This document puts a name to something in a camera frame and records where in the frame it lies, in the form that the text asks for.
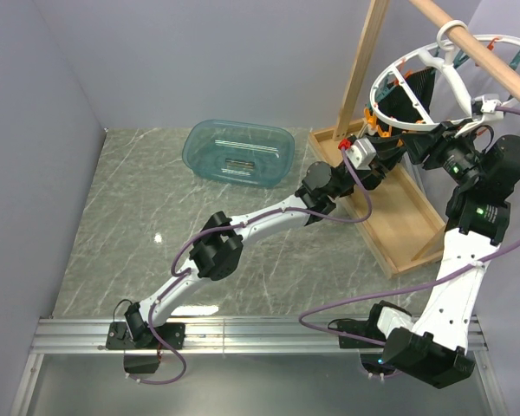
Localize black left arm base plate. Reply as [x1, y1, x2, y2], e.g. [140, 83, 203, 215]
[105, 322, 185, 350]

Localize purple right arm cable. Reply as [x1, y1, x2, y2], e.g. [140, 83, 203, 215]
[297, 103, 520, 379]

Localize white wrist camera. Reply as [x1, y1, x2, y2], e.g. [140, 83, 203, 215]
[338, 138, 376, 170]
[455, 94, 504, 138]

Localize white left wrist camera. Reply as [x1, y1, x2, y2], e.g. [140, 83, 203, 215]
[338, 138, 376, 170]

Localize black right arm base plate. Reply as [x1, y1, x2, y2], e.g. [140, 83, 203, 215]
[328, 319, 382, 350]

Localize teal transparent plastic bin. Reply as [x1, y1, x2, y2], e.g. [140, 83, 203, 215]
[182, 120, 295, 188]

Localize teal hanger clip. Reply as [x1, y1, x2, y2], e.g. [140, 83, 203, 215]
[375, 78, 395, 101]

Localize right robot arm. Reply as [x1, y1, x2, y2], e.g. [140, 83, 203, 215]
[364, 126, 520, 388]

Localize black underwear beige waistband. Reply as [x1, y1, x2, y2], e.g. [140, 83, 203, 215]
[341, 125, 408, 192]

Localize wooden drying rack frame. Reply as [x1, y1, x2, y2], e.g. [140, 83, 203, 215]
[310, 1, 510, 277]

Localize white round clip hanger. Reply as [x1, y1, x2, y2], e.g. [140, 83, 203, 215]
[367, 20, 520, 132]

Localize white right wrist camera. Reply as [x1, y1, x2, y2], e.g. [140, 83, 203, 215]
[455, 94, 504, 138]

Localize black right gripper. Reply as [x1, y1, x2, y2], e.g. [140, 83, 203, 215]
[398, 118, 482, 187]

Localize aluminium mounting rail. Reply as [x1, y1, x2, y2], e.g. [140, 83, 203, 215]
[12, 316, 492, 415]

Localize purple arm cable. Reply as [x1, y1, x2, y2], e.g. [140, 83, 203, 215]
[297, 103, 520, 379]
[127, 151, 372, 385]

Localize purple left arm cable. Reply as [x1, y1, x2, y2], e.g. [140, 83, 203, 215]
[127, 151, 372, 385]

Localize black hanging underwear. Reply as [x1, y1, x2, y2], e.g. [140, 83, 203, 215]
[375, 67, 436, 123]

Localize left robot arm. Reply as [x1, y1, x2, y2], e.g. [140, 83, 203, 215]
[120, 135, 406, 348]

